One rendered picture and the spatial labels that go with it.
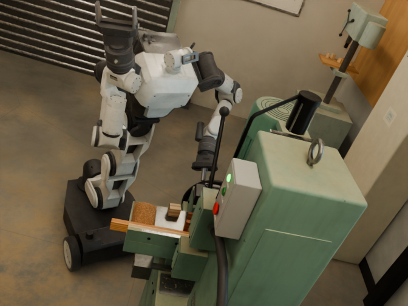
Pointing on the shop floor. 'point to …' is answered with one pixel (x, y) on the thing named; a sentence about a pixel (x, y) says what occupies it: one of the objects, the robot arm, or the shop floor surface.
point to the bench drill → (362, 22)
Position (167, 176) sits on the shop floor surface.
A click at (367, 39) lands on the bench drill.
